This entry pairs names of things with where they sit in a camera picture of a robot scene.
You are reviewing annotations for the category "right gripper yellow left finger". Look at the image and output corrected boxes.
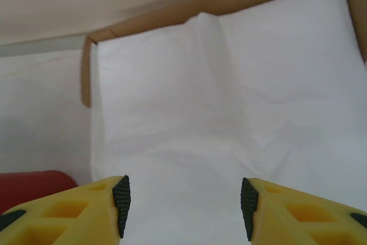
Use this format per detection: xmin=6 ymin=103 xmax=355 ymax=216
xmin=0 ymin=174 xmax=132 ymax=245

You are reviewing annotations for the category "red straw holder cup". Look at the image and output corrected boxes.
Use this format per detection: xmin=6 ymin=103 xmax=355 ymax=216
xmin=0 ymin=170 xmax=80 ymax=217

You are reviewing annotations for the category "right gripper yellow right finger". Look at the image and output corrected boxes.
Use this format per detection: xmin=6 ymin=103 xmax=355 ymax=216
xmin=240 ymin=177 xmax=367 ymax=245

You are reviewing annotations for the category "brown cardboard napkin box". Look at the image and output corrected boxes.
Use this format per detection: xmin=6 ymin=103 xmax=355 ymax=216
xmin=79 ymin=0 xmax=367 ymax=110

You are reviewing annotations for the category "white paper napkin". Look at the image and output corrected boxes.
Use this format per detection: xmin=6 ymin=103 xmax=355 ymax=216
xmin=88 ymin=0 xmax=367 ymax=245

